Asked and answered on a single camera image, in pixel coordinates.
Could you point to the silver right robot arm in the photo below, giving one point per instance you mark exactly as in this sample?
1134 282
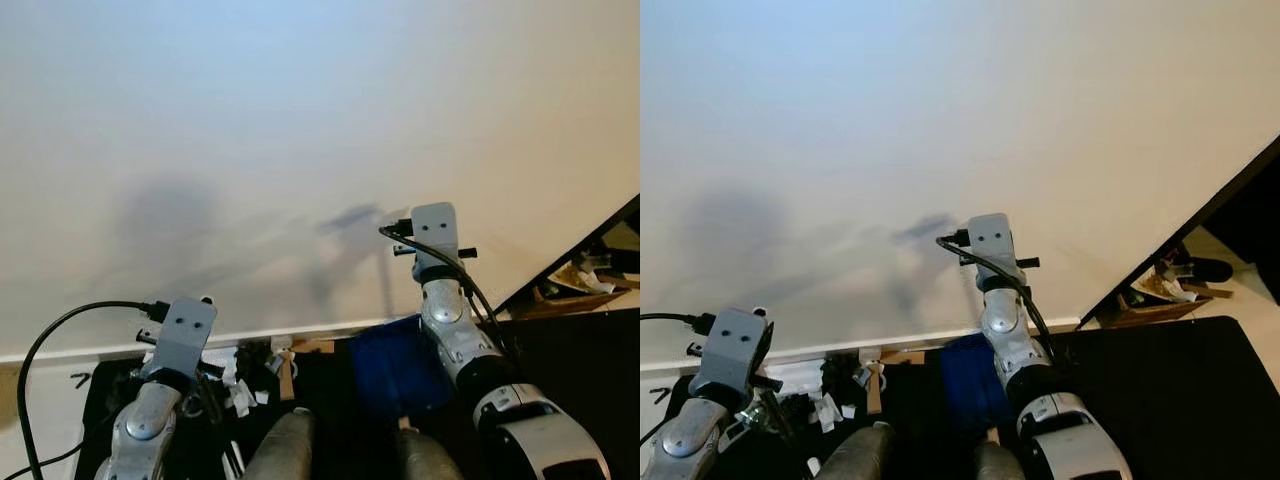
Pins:
1005 325
450 320

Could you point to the black floor mat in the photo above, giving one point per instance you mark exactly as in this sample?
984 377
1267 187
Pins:
580 370
1200 400

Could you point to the black crumpled debris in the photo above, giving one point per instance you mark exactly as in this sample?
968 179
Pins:
842 372
258 357

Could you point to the white paper scrap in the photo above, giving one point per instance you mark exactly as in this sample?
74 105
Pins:
830 410
242 395

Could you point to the brown wood piece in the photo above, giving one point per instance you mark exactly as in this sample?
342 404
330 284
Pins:
876 390
287 378

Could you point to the tan cardboard strip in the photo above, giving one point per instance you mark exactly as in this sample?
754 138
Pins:
900 357
312 347

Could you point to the grey robot left leg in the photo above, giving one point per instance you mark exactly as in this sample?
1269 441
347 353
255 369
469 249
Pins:
282 450
858 455

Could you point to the grey robot leg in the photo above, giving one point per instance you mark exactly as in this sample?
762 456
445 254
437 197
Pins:
282 450
1000 465
432 460
858 455

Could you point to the white crumpled paper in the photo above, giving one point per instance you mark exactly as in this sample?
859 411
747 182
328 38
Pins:
590 278
1180 290

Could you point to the brown cardboard rubbish box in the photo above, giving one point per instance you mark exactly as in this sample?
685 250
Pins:
1140 315
580 305

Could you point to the grey robot right leg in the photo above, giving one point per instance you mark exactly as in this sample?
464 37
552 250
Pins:
1000 465
432 460

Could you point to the black door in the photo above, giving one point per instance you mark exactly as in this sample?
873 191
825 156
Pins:
1255 230

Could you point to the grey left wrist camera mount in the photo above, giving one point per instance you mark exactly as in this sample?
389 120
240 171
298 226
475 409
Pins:
185 335
730 350

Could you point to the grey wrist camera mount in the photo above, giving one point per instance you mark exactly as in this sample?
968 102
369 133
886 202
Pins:
185 335
435 235
730 350
990 245

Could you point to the black door frame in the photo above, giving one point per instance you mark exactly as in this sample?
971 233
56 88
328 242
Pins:
580 254
1180 242

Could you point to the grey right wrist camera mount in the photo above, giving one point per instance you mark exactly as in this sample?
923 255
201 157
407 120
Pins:
990 245
435 235

